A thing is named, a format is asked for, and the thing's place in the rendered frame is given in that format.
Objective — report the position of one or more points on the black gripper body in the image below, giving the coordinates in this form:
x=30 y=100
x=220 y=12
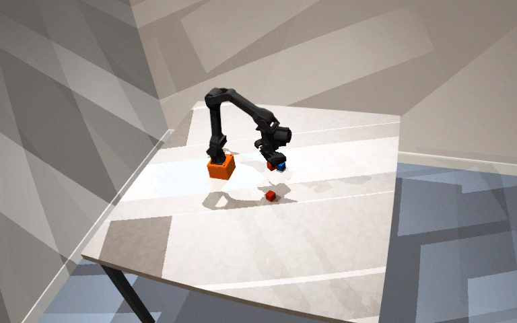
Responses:
x=269 y=148

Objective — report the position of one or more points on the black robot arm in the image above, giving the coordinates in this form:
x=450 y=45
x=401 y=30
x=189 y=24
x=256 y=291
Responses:
x=261 y=116

